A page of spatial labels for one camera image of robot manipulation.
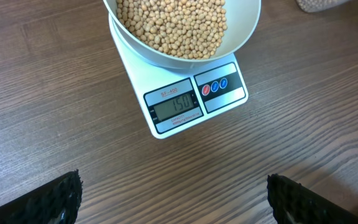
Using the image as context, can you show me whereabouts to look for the white bowl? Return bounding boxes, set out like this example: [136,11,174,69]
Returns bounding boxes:
[104,0,262,68]

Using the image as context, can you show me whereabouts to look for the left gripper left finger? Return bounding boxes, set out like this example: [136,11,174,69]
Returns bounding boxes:
[0,170,83,224]

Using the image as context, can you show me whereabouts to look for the soybeans in bowl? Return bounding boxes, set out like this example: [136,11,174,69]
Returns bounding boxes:
[116,0,227,60]

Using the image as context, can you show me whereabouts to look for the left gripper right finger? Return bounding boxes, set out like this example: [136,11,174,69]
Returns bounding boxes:
[267,174,358,224]

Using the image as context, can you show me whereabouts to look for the white digital kitchen scale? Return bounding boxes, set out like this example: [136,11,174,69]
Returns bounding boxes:
[109,17,249,139]

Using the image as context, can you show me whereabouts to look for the clear plastic container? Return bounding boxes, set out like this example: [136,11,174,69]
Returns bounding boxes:
[296,0,354,14]

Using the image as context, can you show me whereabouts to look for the soybeans in container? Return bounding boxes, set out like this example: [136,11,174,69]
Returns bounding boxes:
[300,0,347,12]

